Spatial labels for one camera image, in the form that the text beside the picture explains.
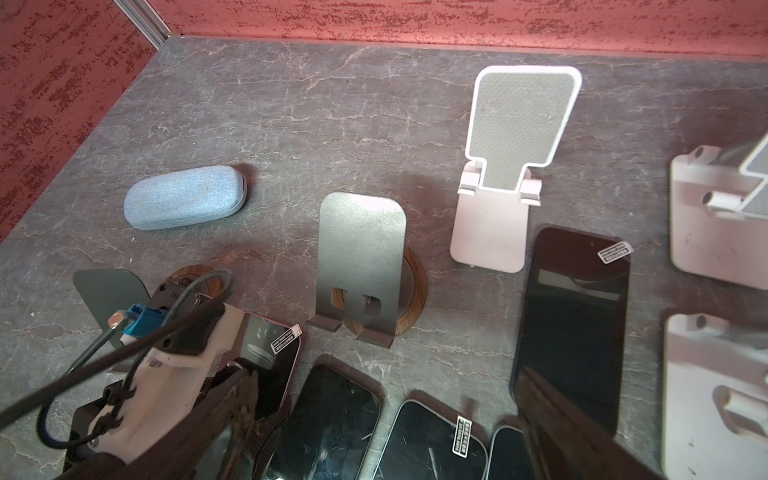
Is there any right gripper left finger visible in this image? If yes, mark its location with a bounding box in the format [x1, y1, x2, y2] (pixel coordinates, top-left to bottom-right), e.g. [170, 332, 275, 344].
[59, 369, 258, 479]

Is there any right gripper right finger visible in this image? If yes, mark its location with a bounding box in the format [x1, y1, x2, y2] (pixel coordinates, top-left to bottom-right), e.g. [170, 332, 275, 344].
[514, 367, 660, 480]

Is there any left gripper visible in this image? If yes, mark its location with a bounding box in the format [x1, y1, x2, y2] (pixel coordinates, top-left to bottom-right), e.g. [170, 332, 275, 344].
[62, 365, 259, 480]

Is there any black phone with sticker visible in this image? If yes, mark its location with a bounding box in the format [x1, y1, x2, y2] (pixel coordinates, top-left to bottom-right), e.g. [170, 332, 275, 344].
[510, 226, 633, 435]

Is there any purple edged phone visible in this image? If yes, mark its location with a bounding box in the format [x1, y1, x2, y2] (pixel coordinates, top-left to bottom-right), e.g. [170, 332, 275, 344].
[233, 312, 303, 419]

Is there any black phone stand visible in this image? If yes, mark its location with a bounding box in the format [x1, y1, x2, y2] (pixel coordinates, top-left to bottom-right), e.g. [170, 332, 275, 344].
[374, 399, 488, 480]

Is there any white phone stand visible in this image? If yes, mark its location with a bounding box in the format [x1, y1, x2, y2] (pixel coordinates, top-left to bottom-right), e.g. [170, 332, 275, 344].
[450, 65, 582, 273]
[661, 313, 767, 479]
[670, 136, 767, 290]

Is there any grey oval pad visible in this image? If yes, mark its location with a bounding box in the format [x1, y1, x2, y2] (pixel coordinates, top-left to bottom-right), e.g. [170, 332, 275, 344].
[123, 165, 247, 231]

